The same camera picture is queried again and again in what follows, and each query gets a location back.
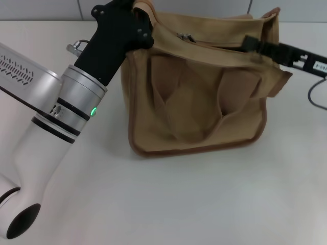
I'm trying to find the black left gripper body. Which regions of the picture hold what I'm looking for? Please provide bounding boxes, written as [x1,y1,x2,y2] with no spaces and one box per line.
[74,0,155,86]

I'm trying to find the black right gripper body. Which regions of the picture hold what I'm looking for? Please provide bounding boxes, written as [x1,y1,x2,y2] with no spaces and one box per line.
[279,42,327,77]

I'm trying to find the silver metal zipper pull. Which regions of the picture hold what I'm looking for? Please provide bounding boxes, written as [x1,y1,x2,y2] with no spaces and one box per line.
[177,32,196,43]

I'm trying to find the khaki canvas food bag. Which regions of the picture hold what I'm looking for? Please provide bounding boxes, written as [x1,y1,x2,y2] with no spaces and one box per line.
[120,0,293,159]

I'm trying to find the left gripper cable with plug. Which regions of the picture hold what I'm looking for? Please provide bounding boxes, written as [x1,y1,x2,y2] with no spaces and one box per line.
[66,38,89,56]

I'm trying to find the silver perforated left camera box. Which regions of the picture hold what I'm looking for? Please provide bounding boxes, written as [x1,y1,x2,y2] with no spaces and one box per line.
[0,42,63,117]

